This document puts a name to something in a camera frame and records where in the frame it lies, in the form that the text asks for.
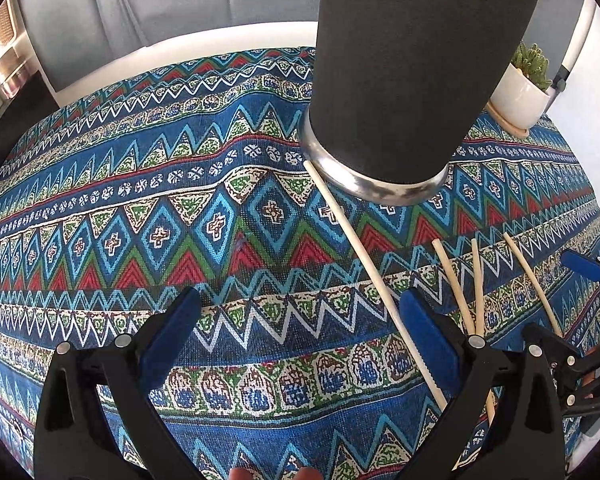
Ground round wooden coaster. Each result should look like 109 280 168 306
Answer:
486 101 531 137

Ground black wall plug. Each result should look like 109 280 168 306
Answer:
549 64 569 95

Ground grey backdrop cloth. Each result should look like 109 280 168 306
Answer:
16 0 583 95

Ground blue patterned tablecloth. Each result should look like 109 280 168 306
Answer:
0 46 600 480

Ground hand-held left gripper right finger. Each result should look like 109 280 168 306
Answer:
399 290 566 480

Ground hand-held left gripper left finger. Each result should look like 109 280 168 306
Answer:
34 286 203 480

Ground light wooden chopstick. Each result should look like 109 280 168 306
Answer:
470 238 497 427
503 233 564 338
303 159 449 412
431 240 476 336

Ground succulent in white pot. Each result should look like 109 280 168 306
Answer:
489 41 554 131

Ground person's left hand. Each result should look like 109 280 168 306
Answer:
229 466 325 480

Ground desktop storage organizer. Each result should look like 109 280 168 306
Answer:
0 0 42 99

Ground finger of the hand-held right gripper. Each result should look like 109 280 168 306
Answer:
522 322 598 393
561 249 600 313

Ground black cylindrical utensil holder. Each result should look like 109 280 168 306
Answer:
300 0 547 207

